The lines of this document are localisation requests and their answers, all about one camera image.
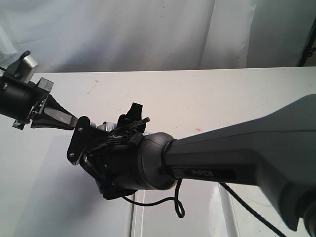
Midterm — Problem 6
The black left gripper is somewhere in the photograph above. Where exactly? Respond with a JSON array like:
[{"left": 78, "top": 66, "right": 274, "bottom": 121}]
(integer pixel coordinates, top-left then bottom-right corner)
[{"left": 13, "top": 78, "right": 78, "bottom": 130}]

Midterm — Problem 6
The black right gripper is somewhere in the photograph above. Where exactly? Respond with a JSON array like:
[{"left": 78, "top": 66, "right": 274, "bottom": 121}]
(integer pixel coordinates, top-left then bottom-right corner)
[{"left": 82, "top": 102, "right": 148, "bottom": 200}]

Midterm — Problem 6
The white spray paint can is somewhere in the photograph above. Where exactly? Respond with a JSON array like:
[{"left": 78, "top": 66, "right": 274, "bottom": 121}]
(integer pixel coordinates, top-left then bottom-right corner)
[{"left": 90, "top": 121, "right": 117, "bottom": 132}]

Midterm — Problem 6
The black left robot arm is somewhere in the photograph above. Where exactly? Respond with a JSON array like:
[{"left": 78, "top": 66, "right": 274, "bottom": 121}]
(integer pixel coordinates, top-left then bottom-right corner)
[{"left": 0, "top": 76, "right": 78, "bottom": 130}]

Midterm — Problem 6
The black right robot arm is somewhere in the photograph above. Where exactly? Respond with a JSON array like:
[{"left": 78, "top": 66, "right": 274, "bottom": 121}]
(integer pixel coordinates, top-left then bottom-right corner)
[{"left": 80, "top": 94, "right": 316, "bottom": 237}]

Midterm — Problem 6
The white backdrop cloth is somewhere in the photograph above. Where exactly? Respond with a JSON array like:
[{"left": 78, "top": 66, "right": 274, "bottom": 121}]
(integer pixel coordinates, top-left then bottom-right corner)
[{"left": 0, "top": 0, "right": 316, "bottom": 72}]

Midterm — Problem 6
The white paper sheet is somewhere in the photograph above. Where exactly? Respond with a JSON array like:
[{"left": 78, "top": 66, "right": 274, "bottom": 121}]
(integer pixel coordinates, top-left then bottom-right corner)
[{"left": 13, "top": 136, "right": 132, "bottom": 237}]

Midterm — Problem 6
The white plastic tray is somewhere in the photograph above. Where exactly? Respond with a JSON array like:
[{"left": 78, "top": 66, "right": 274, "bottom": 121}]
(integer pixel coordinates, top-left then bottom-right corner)
[{"left": 130, "top": 180, "right": 296, "bottom": 237}]

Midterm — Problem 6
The black stand in corner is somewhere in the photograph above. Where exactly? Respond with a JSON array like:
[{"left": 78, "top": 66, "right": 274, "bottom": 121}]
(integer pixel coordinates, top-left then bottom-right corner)
[{"left": 298, "top": 35, "right": 316, "bottom": 67}]

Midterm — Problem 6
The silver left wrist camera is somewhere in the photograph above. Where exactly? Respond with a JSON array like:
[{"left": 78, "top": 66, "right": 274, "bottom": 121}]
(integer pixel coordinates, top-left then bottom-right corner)
[{"left": 3, "top": 50, "right": 39, "bottom": 84}]

